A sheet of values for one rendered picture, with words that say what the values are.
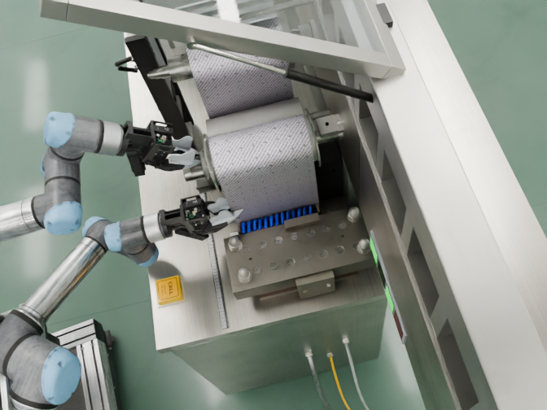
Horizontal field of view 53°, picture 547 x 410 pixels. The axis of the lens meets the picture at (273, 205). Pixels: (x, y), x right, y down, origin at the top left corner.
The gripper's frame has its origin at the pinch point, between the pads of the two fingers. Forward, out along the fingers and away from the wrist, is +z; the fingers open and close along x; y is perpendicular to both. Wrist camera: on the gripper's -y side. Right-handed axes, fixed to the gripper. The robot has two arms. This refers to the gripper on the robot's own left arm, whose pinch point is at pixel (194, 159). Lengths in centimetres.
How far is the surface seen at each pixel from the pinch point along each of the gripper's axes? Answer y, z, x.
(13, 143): -174, -13, 130
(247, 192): 0.6, 13.0, -8.3
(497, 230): 49, 30, -44
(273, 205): -3.5, 23.5, -8.4
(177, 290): -36.0, 8.2, -19.1
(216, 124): 2.7, 6.4, 10.6
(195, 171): -5.9, 3.1, 0.9
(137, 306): -134, 35, 16
